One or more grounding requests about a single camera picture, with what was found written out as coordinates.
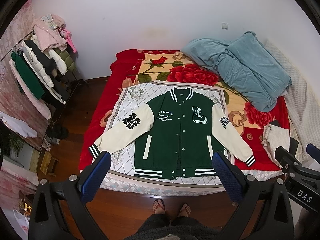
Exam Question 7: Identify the green varsity jacket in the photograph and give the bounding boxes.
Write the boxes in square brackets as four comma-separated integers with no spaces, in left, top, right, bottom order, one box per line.
[89,88,255,180]

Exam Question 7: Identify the clothes rack with garments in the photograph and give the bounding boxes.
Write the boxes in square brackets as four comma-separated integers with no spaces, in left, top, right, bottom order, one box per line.
[8,14,81,120]

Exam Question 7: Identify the white diamond-pattern bed sheet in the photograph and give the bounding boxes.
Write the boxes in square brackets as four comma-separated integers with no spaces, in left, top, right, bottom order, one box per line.
[98,81,284,197]

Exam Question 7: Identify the red floral blanket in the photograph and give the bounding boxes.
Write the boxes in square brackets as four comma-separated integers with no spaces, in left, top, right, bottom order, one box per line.
[78,49,290,171]

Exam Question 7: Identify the folded beige cloth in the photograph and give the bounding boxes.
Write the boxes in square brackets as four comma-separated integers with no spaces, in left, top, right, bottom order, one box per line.
[261,124,290,168]

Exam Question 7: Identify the cream textured bedspread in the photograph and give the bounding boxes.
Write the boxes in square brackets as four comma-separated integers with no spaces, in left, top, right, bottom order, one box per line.
[265,41,319,166]

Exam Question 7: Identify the person's right foot in sandal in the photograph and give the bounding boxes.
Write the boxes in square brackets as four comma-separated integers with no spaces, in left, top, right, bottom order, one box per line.
[178,203,191,217]

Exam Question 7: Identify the person's foot in sandal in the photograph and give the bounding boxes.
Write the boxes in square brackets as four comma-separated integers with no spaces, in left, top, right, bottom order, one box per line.
[152,199,166,214]
[178,203,191,217]

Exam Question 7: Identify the person's left foot in sandal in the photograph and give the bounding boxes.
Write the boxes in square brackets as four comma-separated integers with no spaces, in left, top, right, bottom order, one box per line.
[152,199,166,214]

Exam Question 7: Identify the blue-grey quilt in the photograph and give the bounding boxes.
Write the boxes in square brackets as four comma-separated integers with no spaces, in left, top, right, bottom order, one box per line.
[181,31,291,112]

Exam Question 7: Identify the green hanging garment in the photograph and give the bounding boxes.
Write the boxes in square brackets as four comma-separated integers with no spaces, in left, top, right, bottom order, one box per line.
[11,51,44,99]

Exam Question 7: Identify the white puffer jacket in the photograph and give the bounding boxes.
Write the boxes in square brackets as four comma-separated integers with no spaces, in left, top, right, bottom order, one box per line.
[22,40,67,90]

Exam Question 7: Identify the pink fluffy garment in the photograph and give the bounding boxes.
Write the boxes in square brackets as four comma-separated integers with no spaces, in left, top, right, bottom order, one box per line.
[33,14,67,52]

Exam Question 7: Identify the white wall socket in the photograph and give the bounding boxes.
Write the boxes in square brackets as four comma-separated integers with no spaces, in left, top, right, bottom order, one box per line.
[221,23,228,30]

